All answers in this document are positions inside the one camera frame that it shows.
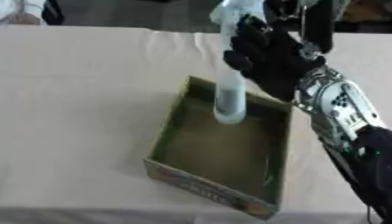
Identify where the person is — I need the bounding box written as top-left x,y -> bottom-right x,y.
0,0 -> 67,26

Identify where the open cardboard box green inside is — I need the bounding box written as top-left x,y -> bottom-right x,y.
142,75 -> 294,221

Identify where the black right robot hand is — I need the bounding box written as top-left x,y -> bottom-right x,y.
221,0 -> 337,103

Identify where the clear plastic bottle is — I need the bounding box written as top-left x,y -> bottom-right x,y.
208,0 -> 269,125

